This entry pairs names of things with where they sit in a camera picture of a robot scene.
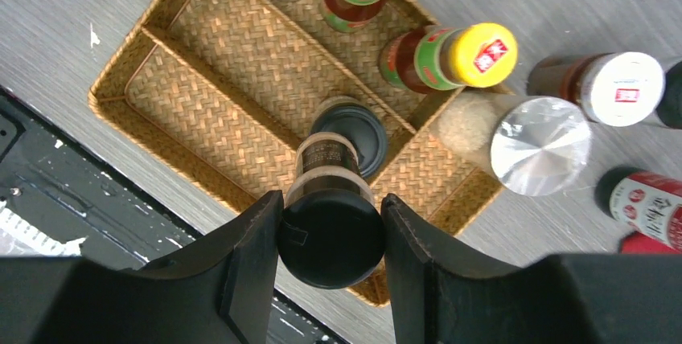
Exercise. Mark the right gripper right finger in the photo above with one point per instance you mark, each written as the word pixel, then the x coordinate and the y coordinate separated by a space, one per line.
pixel 444 291

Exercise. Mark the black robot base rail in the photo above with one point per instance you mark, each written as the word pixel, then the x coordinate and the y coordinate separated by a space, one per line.
pixel 59 200

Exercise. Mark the woven divided tray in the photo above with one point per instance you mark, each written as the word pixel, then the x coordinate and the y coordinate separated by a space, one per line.
pixel 225 91

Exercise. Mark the clear vinegar bottle red label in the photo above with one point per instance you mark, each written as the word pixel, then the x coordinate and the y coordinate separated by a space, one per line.
pixel 647 202

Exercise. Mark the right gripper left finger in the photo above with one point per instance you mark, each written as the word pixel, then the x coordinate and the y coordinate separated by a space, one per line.
pixel 218 289

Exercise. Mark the white lid sauce jar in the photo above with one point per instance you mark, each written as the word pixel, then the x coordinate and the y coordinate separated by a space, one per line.
pixel 618 89

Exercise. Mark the black lid spice grinder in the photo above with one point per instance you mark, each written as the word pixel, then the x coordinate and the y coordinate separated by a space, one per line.
pixel 350 118

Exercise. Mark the small black cap bottle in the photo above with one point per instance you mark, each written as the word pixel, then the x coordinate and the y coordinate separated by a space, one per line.
pixel 331 235

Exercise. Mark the silver lid tall glass jar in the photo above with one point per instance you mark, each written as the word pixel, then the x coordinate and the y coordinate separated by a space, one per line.
pixel 532 145

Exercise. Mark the red cloth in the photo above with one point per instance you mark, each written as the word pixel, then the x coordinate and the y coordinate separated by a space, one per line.
pixel 637 243

